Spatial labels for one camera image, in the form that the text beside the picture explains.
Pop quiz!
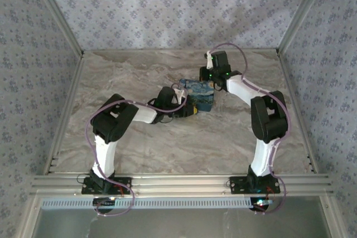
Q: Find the starry night tin box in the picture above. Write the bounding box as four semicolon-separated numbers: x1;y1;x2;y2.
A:
178;78;216;113

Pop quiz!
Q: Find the grey metal sheet panel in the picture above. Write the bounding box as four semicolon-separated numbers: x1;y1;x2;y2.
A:
35;196;333;238

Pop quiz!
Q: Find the black controller board with LED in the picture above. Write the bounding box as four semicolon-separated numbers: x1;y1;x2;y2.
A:
92;197;117;209
250;197;274;212

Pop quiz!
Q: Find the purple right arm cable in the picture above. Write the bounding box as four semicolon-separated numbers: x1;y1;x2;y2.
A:
210;42;292;215

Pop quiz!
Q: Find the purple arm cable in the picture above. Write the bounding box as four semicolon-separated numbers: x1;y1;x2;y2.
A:
84;82;189;217
210;42;292;215

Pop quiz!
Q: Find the thin aluminium table rail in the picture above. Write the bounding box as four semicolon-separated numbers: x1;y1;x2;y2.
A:
83;48;279;54

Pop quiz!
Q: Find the aluminium triple frame rail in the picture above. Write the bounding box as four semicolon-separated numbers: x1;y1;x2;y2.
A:
30;173;334;196

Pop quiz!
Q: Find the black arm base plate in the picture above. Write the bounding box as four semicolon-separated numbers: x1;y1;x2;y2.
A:
229;176;281;195
81;176;133;196

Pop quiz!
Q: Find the grey slotted cable duct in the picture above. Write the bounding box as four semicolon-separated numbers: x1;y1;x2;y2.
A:
40;196;252;210

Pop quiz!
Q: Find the aluminium table side rail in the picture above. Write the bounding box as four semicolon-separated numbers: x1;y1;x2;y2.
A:
277;51;319;173
44;53;85;175

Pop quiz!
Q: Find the aluminium frame post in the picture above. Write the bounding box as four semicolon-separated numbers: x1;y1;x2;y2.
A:
276;0;334;56
26;0;85;57
17;193;43;238
320;195;343;238

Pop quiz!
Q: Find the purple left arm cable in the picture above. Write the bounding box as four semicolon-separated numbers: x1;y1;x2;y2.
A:
84;82;189;217

